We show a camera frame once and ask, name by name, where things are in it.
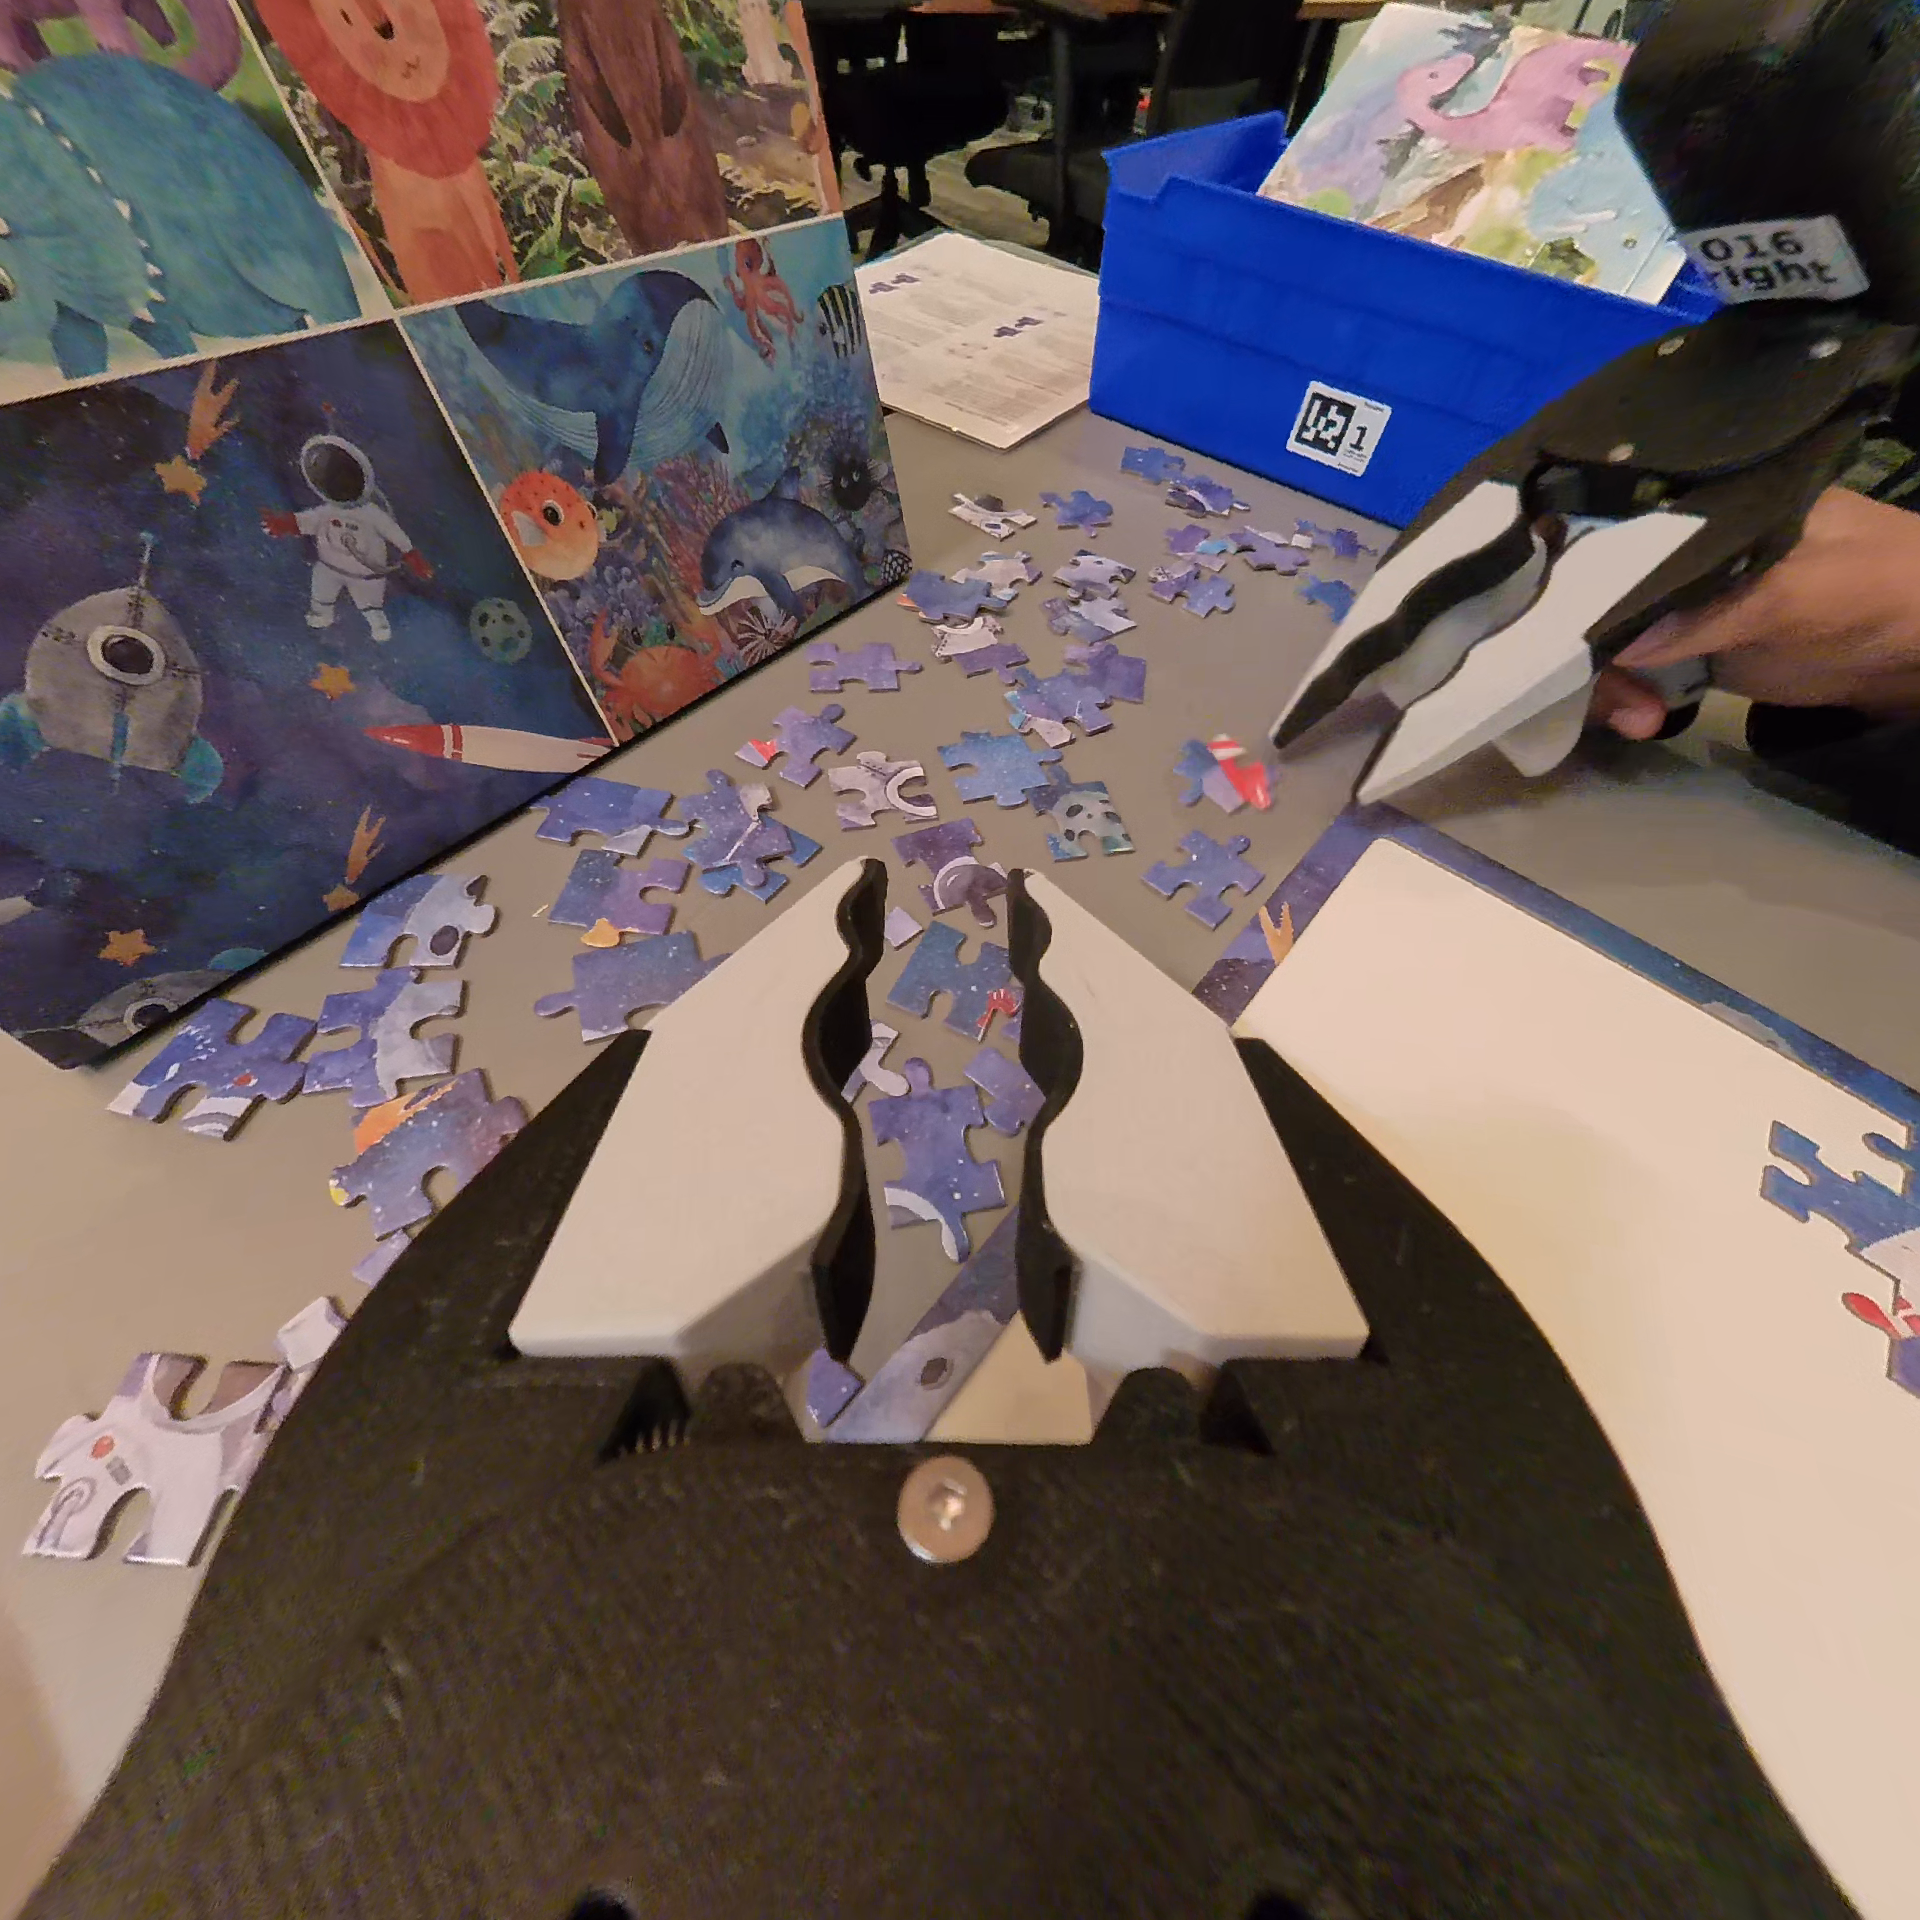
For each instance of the assembled rocket puzzle section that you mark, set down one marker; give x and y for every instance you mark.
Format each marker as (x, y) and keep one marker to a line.
(1835, 1199)

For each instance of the red white puzzle piece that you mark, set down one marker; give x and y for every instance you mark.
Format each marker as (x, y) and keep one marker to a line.
(1225, 773)

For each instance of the blue plastic bin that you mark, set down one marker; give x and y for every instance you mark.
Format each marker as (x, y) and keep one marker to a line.
(1200, 332)

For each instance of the illustrated puzzle box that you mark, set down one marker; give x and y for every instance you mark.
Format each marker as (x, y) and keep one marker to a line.
(452, 451)

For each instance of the scatter of purple puzzle pieces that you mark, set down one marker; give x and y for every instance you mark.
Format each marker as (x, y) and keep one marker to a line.
(630, 974)

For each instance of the dinosaur puzzle board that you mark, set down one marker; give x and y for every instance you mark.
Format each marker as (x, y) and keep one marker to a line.
(1470, 135)

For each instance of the laminated instruction sheet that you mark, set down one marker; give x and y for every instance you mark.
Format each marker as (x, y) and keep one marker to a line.
(975, 337)

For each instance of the person's right hand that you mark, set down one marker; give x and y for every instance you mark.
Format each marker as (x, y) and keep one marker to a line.
(1847, 614)

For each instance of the blue framed puzzle tray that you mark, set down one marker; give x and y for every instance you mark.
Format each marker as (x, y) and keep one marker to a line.
(1499, 1080)

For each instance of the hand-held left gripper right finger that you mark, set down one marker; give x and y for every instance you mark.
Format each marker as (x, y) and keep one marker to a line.
(1200, 1199)

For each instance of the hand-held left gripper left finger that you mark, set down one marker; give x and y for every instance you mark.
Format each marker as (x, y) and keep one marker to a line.
(690, 1199)

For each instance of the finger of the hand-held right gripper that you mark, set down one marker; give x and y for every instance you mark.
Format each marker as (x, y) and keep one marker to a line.
(1423, 563)
(1545, 646)

